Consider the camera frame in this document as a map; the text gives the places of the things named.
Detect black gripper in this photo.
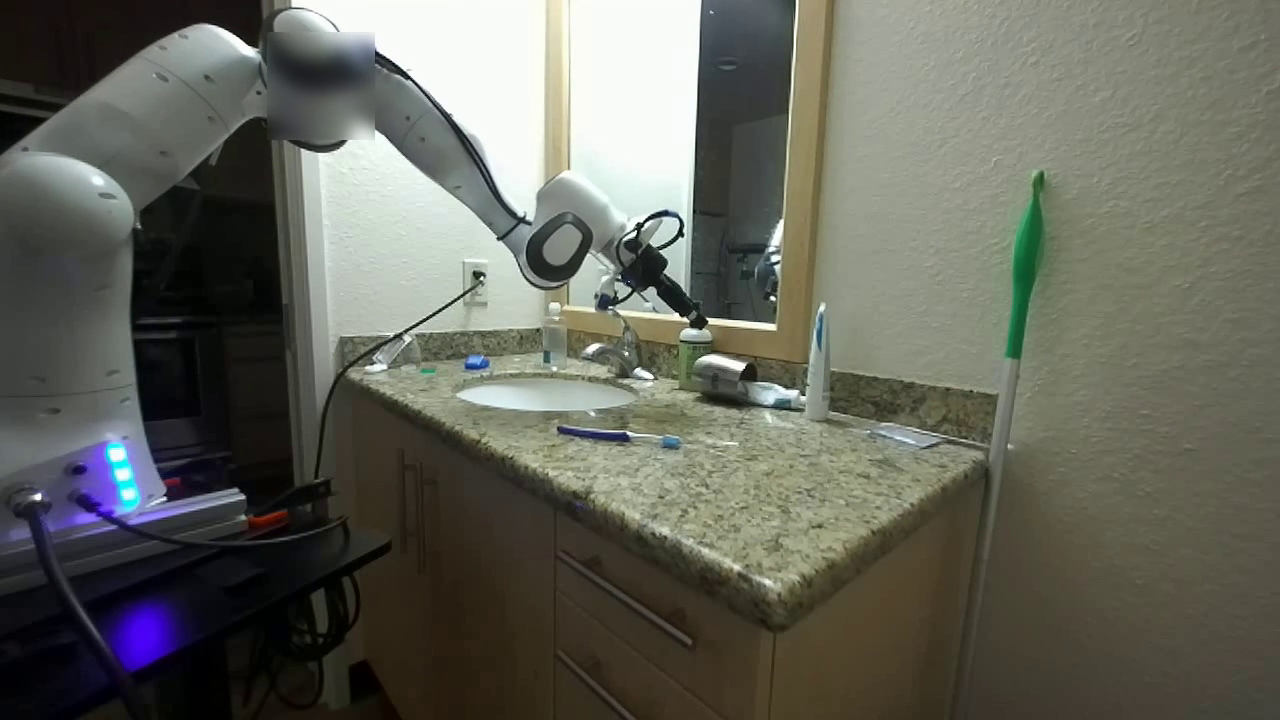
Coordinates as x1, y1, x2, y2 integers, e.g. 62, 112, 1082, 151
611, 235, 713, 332

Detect chrome faucet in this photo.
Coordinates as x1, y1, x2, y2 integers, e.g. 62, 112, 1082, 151
581, 303, 647, 384

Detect small items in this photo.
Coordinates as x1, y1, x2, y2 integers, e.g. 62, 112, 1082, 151
691, 350, 758, 408

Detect white toothpaste tube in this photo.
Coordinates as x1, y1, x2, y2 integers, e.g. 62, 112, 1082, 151
744, 375, 809, 411

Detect blue white toothbrush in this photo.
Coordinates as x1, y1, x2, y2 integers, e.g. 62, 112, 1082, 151
552, 418, 687, 453

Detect white toothbrush upright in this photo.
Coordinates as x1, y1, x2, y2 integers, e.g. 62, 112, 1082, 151
801, 300, 832, 423

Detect pump dispenser bottle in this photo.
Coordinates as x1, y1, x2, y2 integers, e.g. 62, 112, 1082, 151
674, 318, 715, 393

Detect clear plastic bottle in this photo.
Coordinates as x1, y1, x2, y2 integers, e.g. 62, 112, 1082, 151
541, 300, 568, 375

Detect white oval sink basin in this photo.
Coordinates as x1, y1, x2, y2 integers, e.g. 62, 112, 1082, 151
452, 371, 640, 416

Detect clear plastic packet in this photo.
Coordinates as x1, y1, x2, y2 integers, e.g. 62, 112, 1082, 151
864, 418, 942, 453

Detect wooden vanity cabinet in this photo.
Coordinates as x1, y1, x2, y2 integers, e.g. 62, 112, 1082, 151
341, 393, 990, 720

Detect orange black clamp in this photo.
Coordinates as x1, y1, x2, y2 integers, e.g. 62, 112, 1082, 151
242, 476, 336, 538

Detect black robot table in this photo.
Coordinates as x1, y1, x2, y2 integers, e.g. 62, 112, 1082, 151
0, 518, 395, 720

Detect white wall outlet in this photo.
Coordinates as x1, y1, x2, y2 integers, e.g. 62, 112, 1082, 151
461, 256, 494, 311

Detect black power cable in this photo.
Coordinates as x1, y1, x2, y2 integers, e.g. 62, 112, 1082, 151
306, 270, 488, 486

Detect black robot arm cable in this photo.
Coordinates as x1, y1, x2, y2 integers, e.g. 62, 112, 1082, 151
354, 45, 691, 266

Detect metal drawer handle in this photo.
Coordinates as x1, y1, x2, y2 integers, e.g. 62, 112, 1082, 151
554, 547, 701, 651
552, 647, 640, 720

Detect green white mop handle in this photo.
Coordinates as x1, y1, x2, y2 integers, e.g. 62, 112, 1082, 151
946, 169, 1053, 720

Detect aluminium mounting rail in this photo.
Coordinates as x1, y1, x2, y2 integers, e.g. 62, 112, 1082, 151
0, 482, 250, 581

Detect grey base cable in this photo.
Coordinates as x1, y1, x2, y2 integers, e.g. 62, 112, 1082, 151
12, 486, 150, 720

